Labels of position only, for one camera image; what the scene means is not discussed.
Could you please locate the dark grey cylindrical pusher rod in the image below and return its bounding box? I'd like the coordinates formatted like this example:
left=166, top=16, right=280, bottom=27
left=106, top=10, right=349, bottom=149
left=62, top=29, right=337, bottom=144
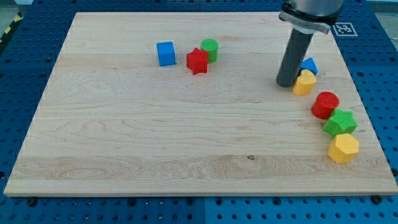
left=276, top=29, right=313, bottom=88

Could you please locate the green star block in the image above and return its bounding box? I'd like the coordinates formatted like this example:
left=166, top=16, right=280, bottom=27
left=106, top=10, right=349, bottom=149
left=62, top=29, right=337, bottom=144
left=323, top=108, right=358, bottom=138

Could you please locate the red star block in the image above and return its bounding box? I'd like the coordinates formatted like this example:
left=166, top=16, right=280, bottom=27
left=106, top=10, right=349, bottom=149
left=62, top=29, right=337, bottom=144
left=186, top=48, right=208, bottom=75

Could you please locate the blue triangular block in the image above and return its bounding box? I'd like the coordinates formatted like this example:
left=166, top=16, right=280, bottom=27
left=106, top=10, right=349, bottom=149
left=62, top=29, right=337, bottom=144
left=298, top=57, right=318, bottom=76

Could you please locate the yellow heart block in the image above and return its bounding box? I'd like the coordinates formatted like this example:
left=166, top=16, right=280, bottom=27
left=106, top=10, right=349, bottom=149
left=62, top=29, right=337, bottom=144
left=292, top=69, right=317, bottom=96

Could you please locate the white fiducial marker tag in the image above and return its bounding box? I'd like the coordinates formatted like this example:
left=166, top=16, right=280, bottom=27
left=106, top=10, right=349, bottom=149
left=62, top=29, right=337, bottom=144
left=333, top=22, right=358, bottom=37

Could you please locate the red cylinder block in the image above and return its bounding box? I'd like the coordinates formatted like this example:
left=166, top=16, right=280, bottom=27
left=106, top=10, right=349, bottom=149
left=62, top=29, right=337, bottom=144
left=311, top=91, right=340, bottom=119

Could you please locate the green cylinder block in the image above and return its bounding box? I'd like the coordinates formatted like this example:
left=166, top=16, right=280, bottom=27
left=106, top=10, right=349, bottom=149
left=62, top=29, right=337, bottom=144
left=200, top=39, right=219, bottom=63

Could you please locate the yellow hexagon block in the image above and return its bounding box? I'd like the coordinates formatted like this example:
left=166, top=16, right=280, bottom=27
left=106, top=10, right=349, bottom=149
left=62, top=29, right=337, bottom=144
left=328, top=134, right=359, bottom=164

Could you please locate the blue cube block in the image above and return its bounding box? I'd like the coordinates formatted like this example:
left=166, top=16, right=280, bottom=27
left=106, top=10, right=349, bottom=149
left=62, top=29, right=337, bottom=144
left=156, top=42, right=176, bottom=67

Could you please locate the light wooden board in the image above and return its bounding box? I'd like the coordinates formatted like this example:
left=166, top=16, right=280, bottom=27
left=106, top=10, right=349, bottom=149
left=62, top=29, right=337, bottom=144
left=4, top=12, right=397, bottom=197

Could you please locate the yellow black hazard tape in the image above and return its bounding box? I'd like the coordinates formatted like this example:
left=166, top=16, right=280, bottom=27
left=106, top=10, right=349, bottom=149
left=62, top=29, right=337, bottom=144
left=1, top=11, right=24, bottom=45

